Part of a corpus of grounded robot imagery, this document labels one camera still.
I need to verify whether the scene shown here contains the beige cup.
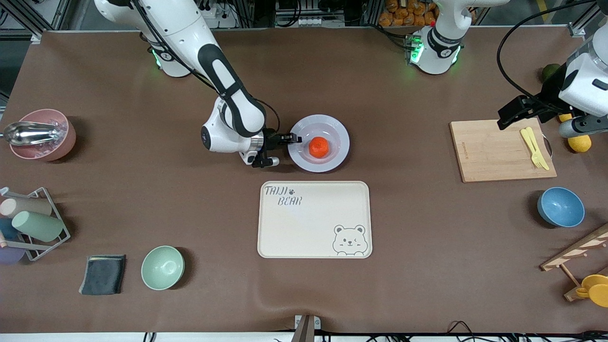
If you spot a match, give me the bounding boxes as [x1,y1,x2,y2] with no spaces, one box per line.
[0,198,53,218]

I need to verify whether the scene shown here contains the bag of bread rolls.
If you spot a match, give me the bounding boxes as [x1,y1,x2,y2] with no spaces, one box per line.
[379,0,440,28]

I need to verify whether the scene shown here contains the wooden peg drying rack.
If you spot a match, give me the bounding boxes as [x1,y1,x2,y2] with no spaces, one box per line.
[540,223,608,303]

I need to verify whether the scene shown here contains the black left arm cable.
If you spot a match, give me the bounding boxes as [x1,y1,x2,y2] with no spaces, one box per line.
[496,0,608,107]

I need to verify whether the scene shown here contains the white round plate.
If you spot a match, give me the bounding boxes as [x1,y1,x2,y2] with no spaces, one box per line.
[287,114,351,173]

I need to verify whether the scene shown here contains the blue bowl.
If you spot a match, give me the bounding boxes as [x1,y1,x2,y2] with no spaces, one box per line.
[537,187,586,228]

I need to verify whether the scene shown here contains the pink bowl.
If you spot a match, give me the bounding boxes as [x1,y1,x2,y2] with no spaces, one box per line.
[9,109,76,162]

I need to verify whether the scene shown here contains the dark grey folded cloth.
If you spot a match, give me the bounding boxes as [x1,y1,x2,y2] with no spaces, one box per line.
[78,255,127,296]

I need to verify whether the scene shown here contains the cream bear print tray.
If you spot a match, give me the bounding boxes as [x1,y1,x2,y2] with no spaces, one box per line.
[257,180,373,259]

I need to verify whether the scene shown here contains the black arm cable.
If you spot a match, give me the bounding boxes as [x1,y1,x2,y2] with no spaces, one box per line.
[133,0,282,136]
[496,0,608,107]

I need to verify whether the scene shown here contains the silver metal scoop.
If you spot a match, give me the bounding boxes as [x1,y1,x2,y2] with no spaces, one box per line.
[2,121,65,147]

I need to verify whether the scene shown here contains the bamboo cutting board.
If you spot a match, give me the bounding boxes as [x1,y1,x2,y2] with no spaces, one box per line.
[449,117,558,184]

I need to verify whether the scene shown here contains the light green bowl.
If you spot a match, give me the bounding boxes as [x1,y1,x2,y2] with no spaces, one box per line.
[141,245,185,291]

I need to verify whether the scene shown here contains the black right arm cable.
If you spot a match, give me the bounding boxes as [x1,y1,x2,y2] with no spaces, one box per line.
[133,0,282,136]

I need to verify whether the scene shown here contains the orange mandarin fruit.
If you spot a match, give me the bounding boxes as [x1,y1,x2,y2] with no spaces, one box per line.
[308,136,331,159]

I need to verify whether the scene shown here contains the yellow plastic fork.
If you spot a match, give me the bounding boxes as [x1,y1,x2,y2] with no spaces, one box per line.
[520,128,543,169]

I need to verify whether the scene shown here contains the metal table edge bracket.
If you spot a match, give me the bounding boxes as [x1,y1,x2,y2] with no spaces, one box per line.
[294,314,321,342]

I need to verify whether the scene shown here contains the purple cup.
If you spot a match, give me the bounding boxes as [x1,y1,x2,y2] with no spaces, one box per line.
[0,247,25,265]

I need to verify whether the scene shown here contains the blue cup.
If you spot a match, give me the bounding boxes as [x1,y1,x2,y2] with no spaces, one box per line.
[0,218,19,240]

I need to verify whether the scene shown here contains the mint green cup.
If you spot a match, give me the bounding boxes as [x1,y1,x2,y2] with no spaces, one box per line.
[12,211,65,242]

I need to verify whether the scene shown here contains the white power strip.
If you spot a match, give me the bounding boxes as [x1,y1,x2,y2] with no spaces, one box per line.
[199,0,238,29]
[299,17,345,28]

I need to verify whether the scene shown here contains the grey wire cup rack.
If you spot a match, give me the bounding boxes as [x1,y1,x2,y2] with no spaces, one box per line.
[0,187,71,262]

